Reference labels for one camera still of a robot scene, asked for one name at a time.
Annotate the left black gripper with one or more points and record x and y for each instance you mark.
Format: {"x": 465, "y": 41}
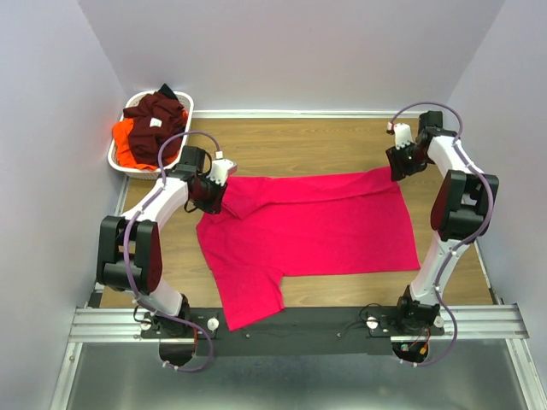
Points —
{"x": 214, "y": 206}

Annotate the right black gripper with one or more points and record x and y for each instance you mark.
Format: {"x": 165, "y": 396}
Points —
{"x": 395, "y": 163}

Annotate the pink t shirt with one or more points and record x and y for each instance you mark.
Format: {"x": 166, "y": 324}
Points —
{"x": 272, "y": 228}

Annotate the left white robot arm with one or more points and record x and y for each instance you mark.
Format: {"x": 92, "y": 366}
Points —
{"x": 129, "y": 256}

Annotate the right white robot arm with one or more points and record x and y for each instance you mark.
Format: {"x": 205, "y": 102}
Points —
{"x": 418, "y": 307}

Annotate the orange t shirt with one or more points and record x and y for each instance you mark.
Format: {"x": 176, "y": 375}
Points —
{"x": 124, "y": 157}

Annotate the maroon t shirt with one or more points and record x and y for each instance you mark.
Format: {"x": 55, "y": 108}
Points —
{"x": 157, "y": 117}

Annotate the black t shirt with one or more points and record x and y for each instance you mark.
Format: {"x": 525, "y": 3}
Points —
{"x": 167, "y": 91}

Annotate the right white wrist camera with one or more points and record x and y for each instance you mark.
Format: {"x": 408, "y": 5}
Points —
{"x": 402, "y": 134}

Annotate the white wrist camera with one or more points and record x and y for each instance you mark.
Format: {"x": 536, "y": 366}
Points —
{"x": 402, "y": 134}
{"x": 221, "y": 168}

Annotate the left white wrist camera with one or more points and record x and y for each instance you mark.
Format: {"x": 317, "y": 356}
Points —
{"x": 221, "y": 168}

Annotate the back aluminium rail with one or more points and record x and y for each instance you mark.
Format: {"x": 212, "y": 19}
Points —
{"x": 287, "y": 114}

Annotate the left aluminium rail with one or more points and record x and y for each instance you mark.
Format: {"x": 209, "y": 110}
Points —
{"x": 106, "y": 253}

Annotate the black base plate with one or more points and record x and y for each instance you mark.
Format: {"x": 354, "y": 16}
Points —
{"x": 179, "y": 354}

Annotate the front aluminium rail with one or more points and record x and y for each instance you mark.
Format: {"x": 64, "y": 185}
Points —
{"x": 123, "y": 325}

